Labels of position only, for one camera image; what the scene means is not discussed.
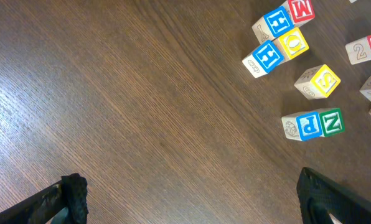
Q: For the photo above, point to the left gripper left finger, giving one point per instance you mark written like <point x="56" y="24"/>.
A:
<point x="63" y="202"/>

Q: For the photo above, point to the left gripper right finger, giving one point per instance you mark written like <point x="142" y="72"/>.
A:
<point x="321" y="199"/>

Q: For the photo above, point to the yellow S block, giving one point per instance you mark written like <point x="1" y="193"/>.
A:
<point x="317" y="82"/>

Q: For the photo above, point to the blue P block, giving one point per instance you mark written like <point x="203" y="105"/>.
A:
<point x="302" y="126"/>

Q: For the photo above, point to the green N block left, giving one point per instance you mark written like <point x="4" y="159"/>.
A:
<point x="331" y="121"/>

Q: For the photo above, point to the blue H block lower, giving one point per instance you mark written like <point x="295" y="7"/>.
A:
<point x="263" y="59"/>

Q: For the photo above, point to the blue h block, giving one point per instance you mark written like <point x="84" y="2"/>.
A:
<point x="263" y="59"/>
<point x="272" y="25"/>

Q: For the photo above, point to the yellow O block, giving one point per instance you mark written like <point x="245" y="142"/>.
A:
<point x="291" y="44"/>

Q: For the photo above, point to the red 6 block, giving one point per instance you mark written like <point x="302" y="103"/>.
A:
<point x="359" y="51"/>

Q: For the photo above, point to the blue H block upper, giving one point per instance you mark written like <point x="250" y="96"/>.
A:
<point x="272" y="25"/>

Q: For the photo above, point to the red M block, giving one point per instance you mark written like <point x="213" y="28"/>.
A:
<point x="300" y="11"/>

